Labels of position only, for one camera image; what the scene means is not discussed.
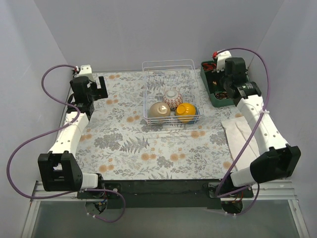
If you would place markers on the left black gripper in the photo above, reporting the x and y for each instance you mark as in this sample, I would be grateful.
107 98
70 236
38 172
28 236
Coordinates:
101 87

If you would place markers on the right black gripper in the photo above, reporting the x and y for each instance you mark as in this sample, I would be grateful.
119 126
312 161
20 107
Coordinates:
225 84

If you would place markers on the green compartment tray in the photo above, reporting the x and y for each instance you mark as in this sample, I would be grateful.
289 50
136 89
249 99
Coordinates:
211 79

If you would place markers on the dark blue bowl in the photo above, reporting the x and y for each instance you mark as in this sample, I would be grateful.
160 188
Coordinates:
196 117

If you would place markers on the cream white bowl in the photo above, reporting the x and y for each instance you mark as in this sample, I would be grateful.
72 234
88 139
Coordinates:
159 109

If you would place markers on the yellow bowl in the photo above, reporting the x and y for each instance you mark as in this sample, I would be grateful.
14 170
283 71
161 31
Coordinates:
185 112

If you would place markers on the white wire dish rack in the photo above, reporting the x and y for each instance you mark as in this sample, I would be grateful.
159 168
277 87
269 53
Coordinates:
161 76

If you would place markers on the red patterned bowl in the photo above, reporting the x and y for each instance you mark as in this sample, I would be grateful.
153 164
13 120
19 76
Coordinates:
173 99

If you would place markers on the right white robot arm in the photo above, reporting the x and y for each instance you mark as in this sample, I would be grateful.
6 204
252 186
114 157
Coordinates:
277 159

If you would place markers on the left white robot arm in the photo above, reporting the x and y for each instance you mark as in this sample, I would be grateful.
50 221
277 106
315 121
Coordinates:
58 168

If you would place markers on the white cloth towel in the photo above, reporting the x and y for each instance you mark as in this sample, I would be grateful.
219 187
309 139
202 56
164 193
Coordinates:
237 132

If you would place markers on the floral table mat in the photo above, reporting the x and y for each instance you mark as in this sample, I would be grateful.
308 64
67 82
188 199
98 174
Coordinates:
119 144

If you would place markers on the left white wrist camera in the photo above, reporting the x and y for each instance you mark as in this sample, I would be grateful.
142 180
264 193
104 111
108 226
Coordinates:
85 70

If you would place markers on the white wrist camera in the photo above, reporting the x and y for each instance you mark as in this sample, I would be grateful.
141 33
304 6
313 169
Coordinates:
220 59
85 70

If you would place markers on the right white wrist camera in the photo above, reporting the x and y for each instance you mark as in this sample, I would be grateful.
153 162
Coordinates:
220 59

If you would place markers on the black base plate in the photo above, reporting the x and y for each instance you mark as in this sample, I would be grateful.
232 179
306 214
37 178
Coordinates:
169 193

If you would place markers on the aluminium frame rail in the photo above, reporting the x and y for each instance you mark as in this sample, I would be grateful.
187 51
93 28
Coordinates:
275 190

